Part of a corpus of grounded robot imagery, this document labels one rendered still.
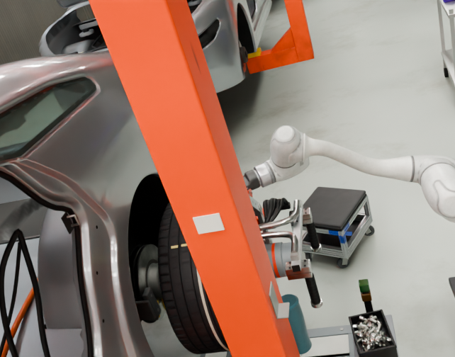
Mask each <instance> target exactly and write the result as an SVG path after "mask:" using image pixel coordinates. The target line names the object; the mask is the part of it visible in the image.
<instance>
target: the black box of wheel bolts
mask: <svg viewBox="0 0 455 357"><path fill-rule="evenodd" d="M348 318H349V323H350V325H351V328H352V333H353V337H354V342H355V345H356V349H357V352H358V354H359V357H398V352H397V346H396V344H395V340H394V338H393V335H392V333H391V330H390V328H389V326H388V323H387V320H386V317H385V315H384V313H383V310H382V309H381V310H376V311H372V312H366V313H363V314H357V315H353V316H350V317H348Z"/></svg>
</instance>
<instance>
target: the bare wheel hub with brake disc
mask: <svg viewBox="0 0 455 357"><path fill-rule="evenodd" d="M157 250H158V248H157V247H156V246H155V245H153V244H146V245H142V246H141V247H140V248H139V249H138V250H137V252H136V254H135V258H134V261H133V270H132V281H133V292H134V296H135V300H136V301H141V300H142V298H141V297H142V294H143V292H144V290H145V288H148V287H150V288H151V289H152V292H153V293H154V295H155V298H156V300H159V307H160V309H161V312H160V317H159V318H158V319H149V320H150V321H155V320H160V319H161V318H163V317H164V316H165V314H166V310H165V308H164V304H163V302H162V299H163V298H162V291H161V287H160V281H159V270H158V255H157Z"/></svg>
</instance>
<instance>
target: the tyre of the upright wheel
mask: <svg viewBox="0 0 455 357"><path fill-rule="evenodd" d="M157 255H158V270H159V281H160V287H161V291H162V298H163V301H164V306H165V310H166V312H167V315H168V318H169V322H170V324H171V326H172V329H173V330H174V333H175V334H176V337H177V338H178V340H179V341H180V342H181V344H182V345H183V346H184V348H185V349H187V350H188V351H190V352H192V353H194V354H205V353H217V352H226V351H227V350H225V349H224V348H223V347H222V346H221V345H220V344H219V342H218V340H217V339H216V337H215V335H214V333H213V331H212V329H211V327H210V325H209V322H208V318H207V316H206V312H205V310H204V306H203V301H202V298H201V292H200V288H199V284H198V276H197V270H196V265H195V263H194V262H193V259H192V256H191V253H190V251H189V248H188V246H187V244H186V241H185V239H184V236H183V234H182V231H181V228H180V226H179V223H178V221H177V219H176V216H175V214H174V211H173V209H172V206H171V204H170V202H169V203H168V205H167V206H166V208H165V210H164V213H163V216H162V220H161V223H160V227H159V236H158V250H157ZM201 285H202V289H203V295H204V299H205V302H206V307H207V310H208V314H209V317H210V320H211V322H212V325H213V328H214V330H215V332H216V334H217V335H218V338H219V339H220V341H221V342H222V343H223V345H224V346H225V347H226V348H227V349H229V348H228V345H227V343H226V340H225V337H224V336H223V333H222V330H221V328H220V325H219V323H218V320H217V318H216V316H215V313H214V311H213V308H212V306H211V303H210V300H209V299H208V296H207V293H206V290H205V288H204V286H203V283H202V281H201Z"/></svg>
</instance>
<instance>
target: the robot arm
mask: <svg viewBox="0 0 455 357"><path fill-rule="evenodd" d="M270 153H271V157H270V159H269V160H268V161H265V162H263V163H261V164H259V165H256V166H254V170H250V171H247V172H245V175H244V176H243V179H244V181H245V185H246V187H247V190H249V189H251V190H254V189H257V188H259V187H260V186H261V187H262V188H264V187H266V186H269V185H271V184H273V183H276V182H278V181H285V180H286V179H289V178H292V177H294V176H296V175H298V174H299V173H301V172H302V171H304V170H305V169H306V168H307V167H308V166H309V157H311V156H324V157H329V158H331V159H334V160H335V161H337V162H340V163H342V164H345V165H347V166H349V167H351V168H353V169H356V170H358V171H361V172H363V173H365V174H370V175H374V176H380V177H386V178H390V179H398V180H401V181H407V182H413V183H419V184H420V185H421V187H422V192H423V193H424V196H425V198H426V200H427V202H428V203H429V206H430V207H431V209H433V211H435V212H436V214H438V215H440V216H442V217H443V218H444V219H446V220H448V221H450V222H454V223H455V159H454V158H451V157H447V156H442V155H429V154H421V155H414V156H406V157H398V158H392V159H373V158H370V157H366V156H364V155H361V154H359V153H356V152H353V151H351V150H349V149H346V148H344V147H341V146H339V145H337V144H333V143H331V142H326V141H323V140H316V139H312V138H309V137H308V136H307V135H306V134H305V133H302V132H299V131H298V130H297V129H295V128H294V127H292V126H290V125H283V126H281V127H279V128H278V129H276V131H275V132H274V133H273V135H272V137H271V142H270Z"/></svg>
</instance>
